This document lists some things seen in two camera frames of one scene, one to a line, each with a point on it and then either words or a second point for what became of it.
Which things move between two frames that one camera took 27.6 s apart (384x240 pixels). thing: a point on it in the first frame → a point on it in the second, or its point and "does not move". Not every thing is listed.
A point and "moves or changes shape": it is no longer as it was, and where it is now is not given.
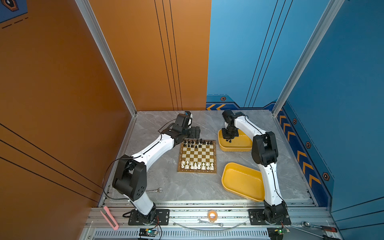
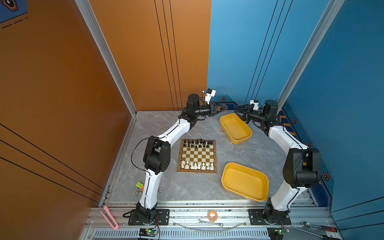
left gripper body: x=190 y=133 → x=207 y=110
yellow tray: x=243 y=180 does not move
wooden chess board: x=198 y=155 does not move
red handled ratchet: x=307 y=225 does not move
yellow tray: x=242 y=143 moves or changes shape
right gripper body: x=229 y=133 → x=252 y=115
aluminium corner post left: x=104 y=44 does not move
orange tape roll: x=215 y=218 does not move
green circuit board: x=147 y=232 does not move
